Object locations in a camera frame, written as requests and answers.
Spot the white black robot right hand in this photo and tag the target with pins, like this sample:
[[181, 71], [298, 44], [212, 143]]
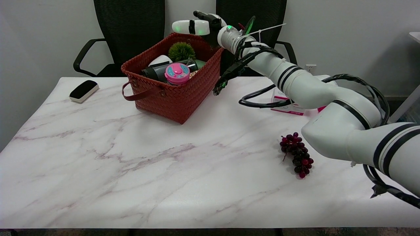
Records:
[[197, 27]]

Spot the black translucent water bottle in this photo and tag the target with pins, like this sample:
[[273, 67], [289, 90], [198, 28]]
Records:
[[160, 70]]

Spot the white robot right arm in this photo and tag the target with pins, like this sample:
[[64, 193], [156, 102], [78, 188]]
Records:
[[315, 91]]

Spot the red woven basket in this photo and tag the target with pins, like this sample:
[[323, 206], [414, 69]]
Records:
[[177, 100]]

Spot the green artificial grass ball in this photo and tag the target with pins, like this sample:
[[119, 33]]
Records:
[[182, 50]]

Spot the green cylindrical container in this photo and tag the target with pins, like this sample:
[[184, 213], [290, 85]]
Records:
[[200, 64]]

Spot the orange snack package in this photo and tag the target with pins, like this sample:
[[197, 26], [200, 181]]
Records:
[[193, 74]]

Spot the pink lidded cup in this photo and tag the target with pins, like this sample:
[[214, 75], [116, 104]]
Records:
[[177, 73]]

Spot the black mesh office chair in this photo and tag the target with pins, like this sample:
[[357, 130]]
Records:
[[131, 29], [262, 13]]

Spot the pink white cardboard box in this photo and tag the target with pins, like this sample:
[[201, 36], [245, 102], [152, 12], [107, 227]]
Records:
[[279, 104]]

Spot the black white board eraser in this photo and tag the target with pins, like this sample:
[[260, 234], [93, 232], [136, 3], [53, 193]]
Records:
[[83, 90]]

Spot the dark red grape bunch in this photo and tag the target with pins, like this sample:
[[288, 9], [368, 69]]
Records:
[[297, 152]]

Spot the white side table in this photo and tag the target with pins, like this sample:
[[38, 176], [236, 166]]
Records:
[[408, 101]]

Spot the white wall outlet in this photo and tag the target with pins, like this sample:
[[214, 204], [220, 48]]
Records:
[[310, 69]]

